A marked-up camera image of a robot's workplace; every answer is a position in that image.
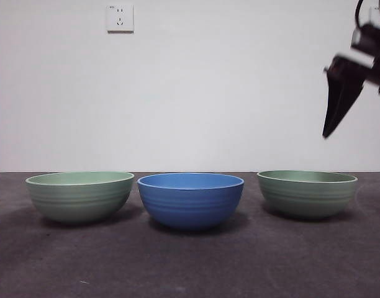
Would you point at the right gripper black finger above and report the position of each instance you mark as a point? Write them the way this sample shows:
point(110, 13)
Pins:
point(346, 99)
point(332, 102)

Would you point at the blue ribbed bowl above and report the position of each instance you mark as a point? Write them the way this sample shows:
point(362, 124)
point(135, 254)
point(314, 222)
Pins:
point(190, 208)

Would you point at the green ribbed bowl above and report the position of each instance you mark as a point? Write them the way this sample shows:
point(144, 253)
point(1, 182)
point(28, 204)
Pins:
point(306, 200)
point(79, 201)

